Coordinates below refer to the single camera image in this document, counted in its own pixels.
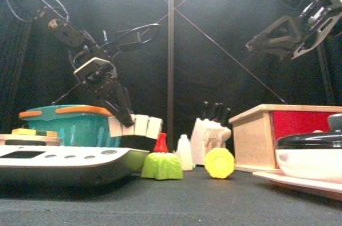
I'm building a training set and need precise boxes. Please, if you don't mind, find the teal basket with orange rim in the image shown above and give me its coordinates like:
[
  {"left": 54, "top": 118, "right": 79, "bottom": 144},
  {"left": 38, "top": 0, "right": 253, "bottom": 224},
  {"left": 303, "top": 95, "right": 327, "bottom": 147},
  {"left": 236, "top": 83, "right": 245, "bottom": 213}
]
[{"left": 18, "top": 104, "right": 125, "bottom": 148}]

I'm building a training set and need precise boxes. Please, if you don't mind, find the black cable loop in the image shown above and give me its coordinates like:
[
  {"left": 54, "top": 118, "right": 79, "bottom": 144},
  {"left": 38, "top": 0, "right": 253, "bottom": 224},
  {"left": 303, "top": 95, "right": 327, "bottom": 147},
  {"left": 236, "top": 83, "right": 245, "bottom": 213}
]
[{"left": 101, "top": 23, "right": 161, "bottom": 55}]

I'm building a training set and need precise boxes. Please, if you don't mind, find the green star toy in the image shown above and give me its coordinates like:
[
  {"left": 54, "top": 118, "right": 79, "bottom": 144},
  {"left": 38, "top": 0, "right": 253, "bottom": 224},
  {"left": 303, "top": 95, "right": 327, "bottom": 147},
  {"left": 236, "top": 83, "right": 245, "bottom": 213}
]
[{"left": 141, "top": 151, "right": 185, "bottom": 181}]

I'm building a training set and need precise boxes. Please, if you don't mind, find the white toy appliance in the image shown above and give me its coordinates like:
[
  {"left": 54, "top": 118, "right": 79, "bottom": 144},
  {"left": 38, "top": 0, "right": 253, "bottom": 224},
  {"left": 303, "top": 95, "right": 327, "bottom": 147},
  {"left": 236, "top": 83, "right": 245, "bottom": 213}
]
[{"left": 229, "top": 103, "right": 342, "bottom": 173}]

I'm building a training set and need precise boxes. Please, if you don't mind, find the yellow round toy piece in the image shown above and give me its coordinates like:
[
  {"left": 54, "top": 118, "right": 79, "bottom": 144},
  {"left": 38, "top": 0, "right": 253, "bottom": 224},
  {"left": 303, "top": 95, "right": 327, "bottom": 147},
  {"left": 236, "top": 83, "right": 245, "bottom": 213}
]
[{"left": 204, "top": 147, "right": 237, "bottom": 180}]

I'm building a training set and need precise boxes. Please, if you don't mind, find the white toy stove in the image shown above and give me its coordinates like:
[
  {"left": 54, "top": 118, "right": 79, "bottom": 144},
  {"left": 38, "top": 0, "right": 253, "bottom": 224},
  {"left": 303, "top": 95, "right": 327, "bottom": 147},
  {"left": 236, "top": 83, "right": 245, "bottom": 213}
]
[{"left": 0, "top": 144, "right": 152, "bottom": 186}]

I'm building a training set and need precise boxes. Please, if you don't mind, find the small white toy bottle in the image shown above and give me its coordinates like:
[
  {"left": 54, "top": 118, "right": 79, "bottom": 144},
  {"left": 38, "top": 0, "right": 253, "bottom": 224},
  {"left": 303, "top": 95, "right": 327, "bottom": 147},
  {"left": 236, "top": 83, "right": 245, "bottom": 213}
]
[{"left": 176, "top": 133, "right": 196, "bottom": 172}]

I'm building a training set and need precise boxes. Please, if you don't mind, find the red toy bottle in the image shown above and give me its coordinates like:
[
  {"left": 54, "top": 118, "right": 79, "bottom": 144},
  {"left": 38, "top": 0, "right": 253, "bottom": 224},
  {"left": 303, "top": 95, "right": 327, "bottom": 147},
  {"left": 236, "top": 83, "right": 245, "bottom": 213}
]
[{"left": 153, "top": 132, "right": 172, "bottom": 154}]

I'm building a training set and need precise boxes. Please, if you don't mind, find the vertical metal frame pole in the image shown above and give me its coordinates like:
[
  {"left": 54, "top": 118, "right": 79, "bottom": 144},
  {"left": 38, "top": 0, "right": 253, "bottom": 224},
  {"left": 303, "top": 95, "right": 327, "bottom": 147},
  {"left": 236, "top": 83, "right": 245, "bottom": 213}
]
[{"left": 166, "top": 0, "right": 177, "bottom": 153}]

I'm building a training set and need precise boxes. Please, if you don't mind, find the black and white frying pan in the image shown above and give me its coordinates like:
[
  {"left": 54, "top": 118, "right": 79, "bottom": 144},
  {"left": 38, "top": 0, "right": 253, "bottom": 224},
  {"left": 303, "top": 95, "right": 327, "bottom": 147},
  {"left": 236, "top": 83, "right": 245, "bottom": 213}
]
[{"left": 274, "top": 113, "right": 342, "bottom": 185}]

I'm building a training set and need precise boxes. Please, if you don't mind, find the pink cutting board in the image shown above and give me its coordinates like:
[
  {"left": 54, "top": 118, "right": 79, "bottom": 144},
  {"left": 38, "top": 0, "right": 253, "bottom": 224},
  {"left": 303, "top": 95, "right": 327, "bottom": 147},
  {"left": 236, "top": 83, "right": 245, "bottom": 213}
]
[{"left": 253, "top": 169, "right": 342, "bottom": 202}]

